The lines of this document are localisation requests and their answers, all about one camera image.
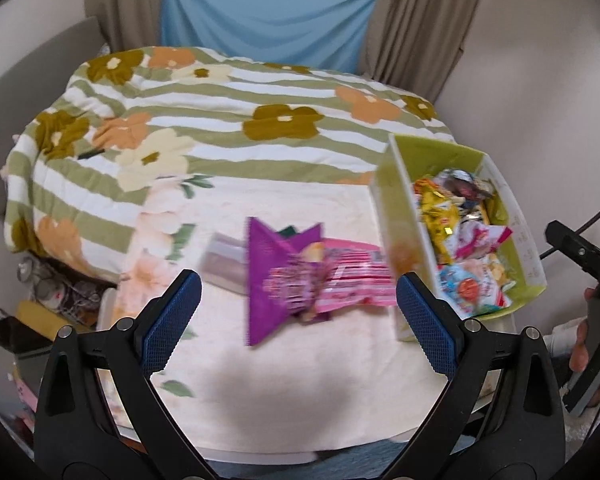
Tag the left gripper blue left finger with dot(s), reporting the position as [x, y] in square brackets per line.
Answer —
[164, 320]

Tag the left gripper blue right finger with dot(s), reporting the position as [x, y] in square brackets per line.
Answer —
[433, 322]

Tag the blue red snack bag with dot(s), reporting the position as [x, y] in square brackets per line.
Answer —
[476, 286]

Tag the grey cartoon girl snack bag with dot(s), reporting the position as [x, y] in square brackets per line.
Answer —
[476, 239]

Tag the light pink snack packet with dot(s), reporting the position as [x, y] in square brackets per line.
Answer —
[224, 264]

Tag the pink striped snack bag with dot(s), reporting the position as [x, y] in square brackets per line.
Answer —
[349, 274]

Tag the gold yellow snack bag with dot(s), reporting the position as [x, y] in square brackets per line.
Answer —
[441, 217]

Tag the green cardboard box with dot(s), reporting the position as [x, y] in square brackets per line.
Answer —
[405, 238]

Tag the purple snack bag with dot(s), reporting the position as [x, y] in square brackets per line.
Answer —
[281, 283]

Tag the dark brown snack bag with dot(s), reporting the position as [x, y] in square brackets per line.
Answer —
[465, 185]

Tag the dark green snack packet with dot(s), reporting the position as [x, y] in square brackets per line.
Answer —
[288, 232]

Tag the person right hand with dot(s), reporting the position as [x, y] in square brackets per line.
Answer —
[579, 357]

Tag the cream floral table cloth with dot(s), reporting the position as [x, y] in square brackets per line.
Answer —
[308, 388]

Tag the green striped floral blanket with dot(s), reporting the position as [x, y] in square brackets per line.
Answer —
[107, 174]

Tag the right beige curtain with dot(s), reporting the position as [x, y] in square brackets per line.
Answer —
[415, 44]

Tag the beige curtain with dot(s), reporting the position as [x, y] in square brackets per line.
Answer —
[415, 44]
[125, 0]

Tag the left beige curtain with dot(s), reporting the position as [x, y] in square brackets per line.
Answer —
[125, 0]

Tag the blue cloth under window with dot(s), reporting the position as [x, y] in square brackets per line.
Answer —
[325, 34]

